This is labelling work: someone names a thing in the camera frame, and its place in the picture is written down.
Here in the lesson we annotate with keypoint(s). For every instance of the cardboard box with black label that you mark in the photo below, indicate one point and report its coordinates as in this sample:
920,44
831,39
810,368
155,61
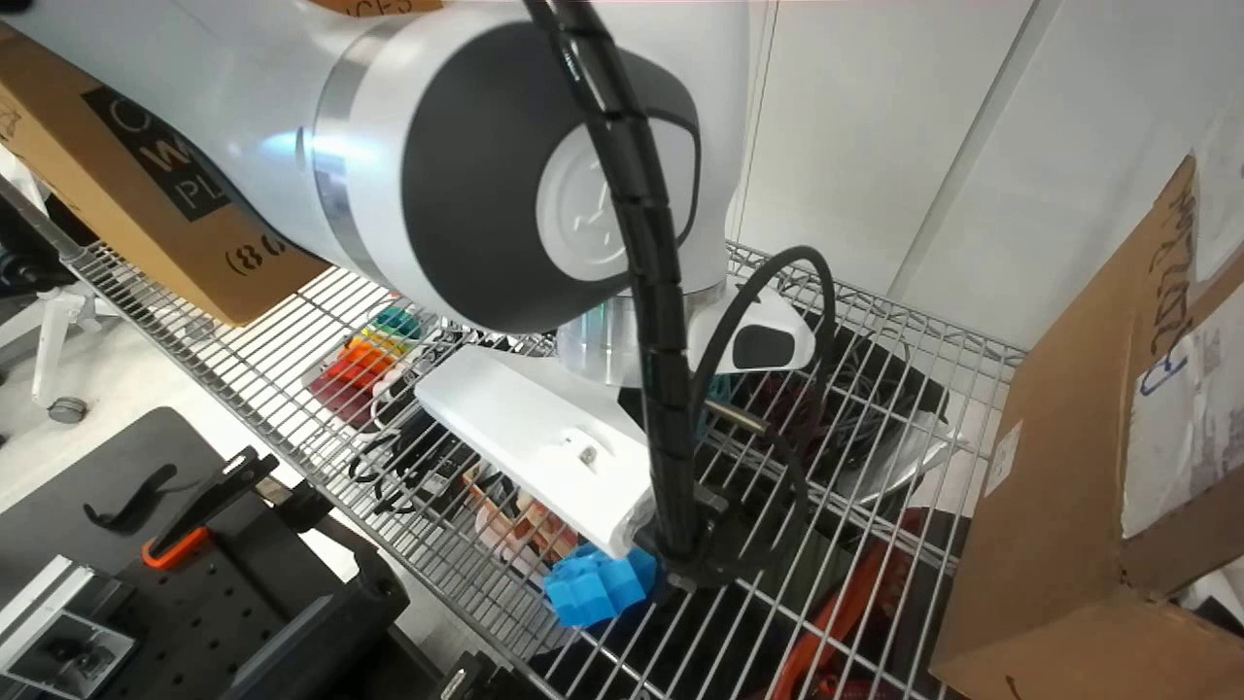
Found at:
117,194

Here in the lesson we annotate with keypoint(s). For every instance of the silver metal bracket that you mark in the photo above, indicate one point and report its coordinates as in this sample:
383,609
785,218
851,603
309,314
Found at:
58,632

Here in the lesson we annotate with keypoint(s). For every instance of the metal bowl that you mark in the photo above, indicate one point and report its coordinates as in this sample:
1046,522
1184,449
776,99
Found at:
904,457

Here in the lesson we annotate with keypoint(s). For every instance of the black hook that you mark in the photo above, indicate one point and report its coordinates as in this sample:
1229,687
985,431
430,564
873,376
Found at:
131,506

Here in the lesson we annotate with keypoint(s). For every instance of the orange tool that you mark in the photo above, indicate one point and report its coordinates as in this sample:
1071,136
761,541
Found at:
841,612

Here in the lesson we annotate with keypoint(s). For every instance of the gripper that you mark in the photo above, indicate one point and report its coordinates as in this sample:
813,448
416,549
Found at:
721,541

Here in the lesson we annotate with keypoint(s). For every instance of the large open cardboard box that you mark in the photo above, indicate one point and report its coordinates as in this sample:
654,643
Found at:
1059,506

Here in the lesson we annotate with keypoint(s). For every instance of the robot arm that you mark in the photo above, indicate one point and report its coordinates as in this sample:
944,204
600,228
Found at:
466,194

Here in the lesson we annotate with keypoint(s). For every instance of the blue toy block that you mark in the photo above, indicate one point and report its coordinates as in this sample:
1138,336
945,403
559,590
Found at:
588,588

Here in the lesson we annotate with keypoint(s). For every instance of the black scissors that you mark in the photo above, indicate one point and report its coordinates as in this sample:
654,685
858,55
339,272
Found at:
413,467

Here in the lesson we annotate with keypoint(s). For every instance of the office chair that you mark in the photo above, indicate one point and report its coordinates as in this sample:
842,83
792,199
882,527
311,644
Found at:
53,331

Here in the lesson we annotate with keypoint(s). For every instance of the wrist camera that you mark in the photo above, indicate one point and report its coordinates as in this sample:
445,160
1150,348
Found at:
535,437

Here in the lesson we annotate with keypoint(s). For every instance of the rainbow coloured toy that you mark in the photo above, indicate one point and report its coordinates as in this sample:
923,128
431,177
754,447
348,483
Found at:
364,365

